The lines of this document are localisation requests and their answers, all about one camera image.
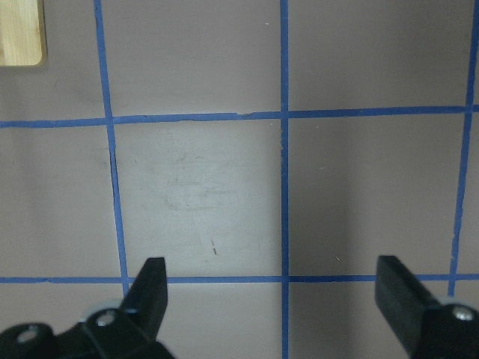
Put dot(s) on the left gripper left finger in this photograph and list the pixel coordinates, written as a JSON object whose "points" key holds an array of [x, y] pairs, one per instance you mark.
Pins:
{"points": [[147, 299]]}

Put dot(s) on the wooden cup rack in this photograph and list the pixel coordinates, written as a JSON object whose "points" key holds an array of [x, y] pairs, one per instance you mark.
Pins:
{"points": [[23, 38]]}

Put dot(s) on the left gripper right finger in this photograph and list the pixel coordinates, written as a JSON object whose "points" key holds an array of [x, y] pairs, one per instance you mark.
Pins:
{"points": [[403, 300]]}

